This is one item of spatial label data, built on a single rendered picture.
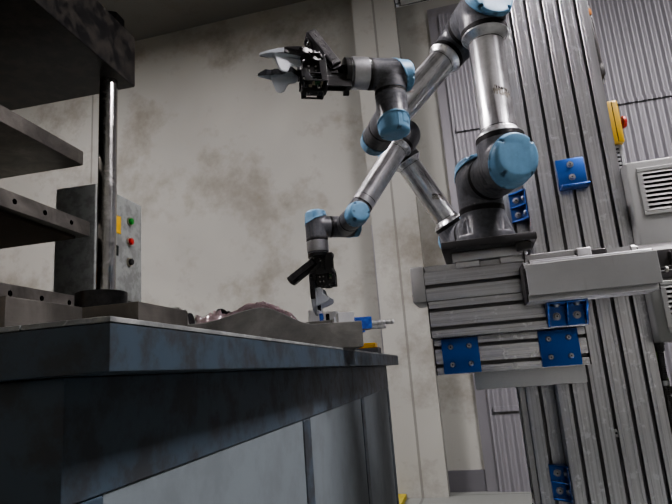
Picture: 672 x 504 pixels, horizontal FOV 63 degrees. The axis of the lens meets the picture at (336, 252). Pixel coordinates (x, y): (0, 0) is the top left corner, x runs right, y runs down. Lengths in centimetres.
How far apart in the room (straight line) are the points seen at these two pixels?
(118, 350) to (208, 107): 414
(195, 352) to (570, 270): 93
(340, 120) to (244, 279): 133
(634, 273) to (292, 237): 289
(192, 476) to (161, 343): 20
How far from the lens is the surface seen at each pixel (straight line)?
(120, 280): 218
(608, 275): 130
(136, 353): 44
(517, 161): 134
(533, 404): 163
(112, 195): 197
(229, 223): 410
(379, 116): 132
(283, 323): 118
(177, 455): 60
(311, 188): 395
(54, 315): 76
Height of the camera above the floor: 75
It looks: 12 degrees up
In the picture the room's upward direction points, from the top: 4 degrees counter-clockwise
